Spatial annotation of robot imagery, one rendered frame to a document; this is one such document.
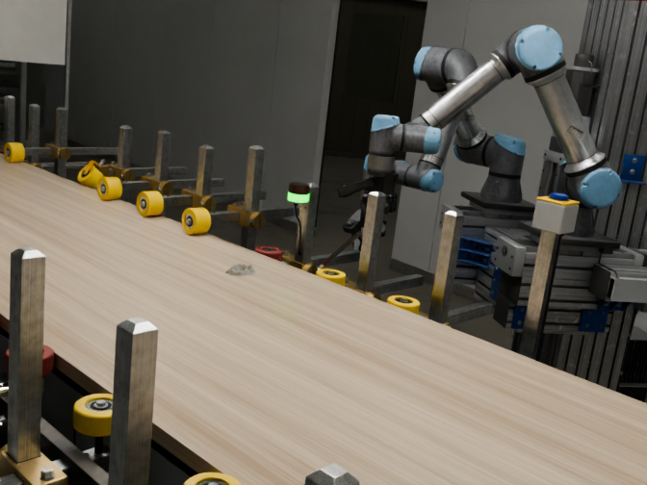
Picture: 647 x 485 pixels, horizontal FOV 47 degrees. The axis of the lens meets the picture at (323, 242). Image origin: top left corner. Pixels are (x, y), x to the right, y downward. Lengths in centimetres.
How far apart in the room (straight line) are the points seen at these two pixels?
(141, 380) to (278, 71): 581
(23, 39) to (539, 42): 276
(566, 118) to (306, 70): 435
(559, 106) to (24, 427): 156
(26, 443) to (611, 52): 204
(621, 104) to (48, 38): 283
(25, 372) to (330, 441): 46
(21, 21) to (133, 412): 336
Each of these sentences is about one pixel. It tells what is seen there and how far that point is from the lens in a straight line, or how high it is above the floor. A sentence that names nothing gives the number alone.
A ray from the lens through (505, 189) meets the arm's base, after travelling 277.
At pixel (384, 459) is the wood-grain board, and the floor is 90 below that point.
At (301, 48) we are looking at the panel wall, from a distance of 641.
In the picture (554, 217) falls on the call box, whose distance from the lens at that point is 171.
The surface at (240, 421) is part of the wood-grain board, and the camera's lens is 121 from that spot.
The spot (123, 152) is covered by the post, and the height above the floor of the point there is 103.
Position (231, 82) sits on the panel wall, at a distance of 718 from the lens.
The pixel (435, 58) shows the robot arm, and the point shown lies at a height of 151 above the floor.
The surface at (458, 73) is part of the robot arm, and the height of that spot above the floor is 147.
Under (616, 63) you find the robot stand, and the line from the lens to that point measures 255.
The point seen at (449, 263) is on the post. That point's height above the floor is 101.
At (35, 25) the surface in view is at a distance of 417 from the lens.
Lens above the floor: 146
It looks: 14 degrees down
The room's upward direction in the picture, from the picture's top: 7 degrees clockwise
